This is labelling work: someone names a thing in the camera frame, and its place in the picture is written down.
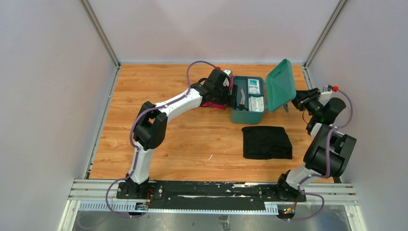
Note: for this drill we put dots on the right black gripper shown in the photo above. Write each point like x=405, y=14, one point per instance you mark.
x=303, y=97

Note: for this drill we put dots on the white paper sachet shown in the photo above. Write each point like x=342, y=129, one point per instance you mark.
x=256, y=104

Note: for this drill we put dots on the black cloth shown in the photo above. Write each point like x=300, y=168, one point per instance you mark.
x=266, y=142

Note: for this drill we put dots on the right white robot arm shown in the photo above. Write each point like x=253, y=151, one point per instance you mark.
x=330, y=150

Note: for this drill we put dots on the teal divided tray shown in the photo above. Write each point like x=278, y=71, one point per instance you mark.
x=242, y=83

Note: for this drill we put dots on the teal medicine box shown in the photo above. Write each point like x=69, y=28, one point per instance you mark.
x=279, y=89

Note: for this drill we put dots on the white teal dressing packet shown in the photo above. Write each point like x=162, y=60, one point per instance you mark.
x=254, y=86

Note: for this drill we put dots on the pink folded cloth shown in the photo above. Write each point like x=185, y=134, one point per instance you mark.
x=220, y=97

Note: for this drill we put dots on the black handled scissors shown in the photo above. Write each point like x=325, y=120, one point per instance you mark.
x=241, y=106

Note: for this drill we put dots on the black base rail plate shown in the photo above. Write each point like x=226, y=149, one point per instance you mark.
x=208, y=195

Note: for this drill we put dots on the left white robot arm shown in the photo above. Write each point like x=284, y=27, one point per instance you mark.
x=149, y=130

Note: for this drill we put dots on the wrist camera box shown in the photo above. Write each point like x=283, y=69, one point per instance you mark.
x=226, y=81
x=325, y=93

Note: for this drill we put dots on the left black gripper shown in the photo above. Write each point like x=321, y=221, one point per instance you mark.
x=231, y=99

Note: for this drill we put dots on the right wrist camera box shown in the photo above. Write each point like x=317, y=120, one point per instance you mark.
x=325, y=93

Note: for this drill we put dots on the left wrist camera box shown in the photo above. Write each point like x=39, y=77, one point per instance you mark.
x=226, y=81

